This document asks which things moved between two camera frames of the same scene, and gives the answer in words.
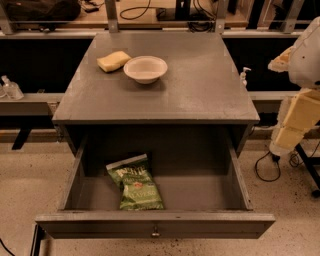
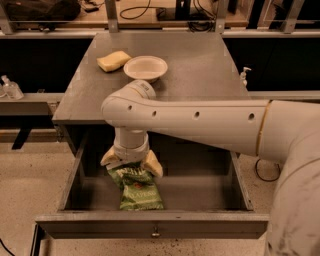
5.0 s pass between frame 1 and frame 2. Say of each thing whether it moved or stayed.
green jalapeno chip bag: stayed
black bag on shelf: stayed
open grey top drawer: stayed
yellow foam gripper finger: moved
